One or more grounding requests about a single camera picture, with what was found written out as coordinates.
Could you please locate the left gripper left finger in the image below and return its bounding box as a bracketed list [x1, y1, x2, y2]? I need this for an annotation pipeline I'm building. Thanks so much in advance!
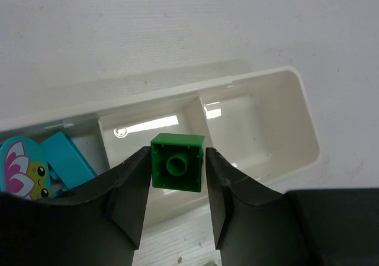
[1, 146, 151, 265]

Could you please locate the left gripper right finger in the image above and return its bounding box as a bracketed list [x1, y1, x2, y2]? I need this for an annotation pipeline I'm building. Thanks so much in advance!
[205, 148, 378, 265]

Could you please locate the teal 2x2 lego brick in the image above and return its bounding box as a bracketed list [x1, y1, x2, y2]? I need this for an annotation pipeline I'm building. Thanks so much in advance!
[38, 132, 97, 197]

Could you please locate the teal frog flower lego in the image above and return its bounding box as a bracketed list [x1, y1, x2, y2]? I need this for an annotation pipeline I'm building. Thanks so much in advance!
[1, 136, 53, 200]

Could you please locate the green 2x2 lego brick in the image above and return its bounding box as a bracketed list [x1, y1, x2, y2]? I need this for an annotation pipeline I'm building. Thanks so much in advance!
[150, 133, 205, 193]

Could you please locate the white three-compartment tray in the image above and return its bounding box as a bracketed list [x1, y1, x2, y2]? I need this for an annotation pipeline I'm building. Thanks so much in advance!
[0, 66, 321, 230]

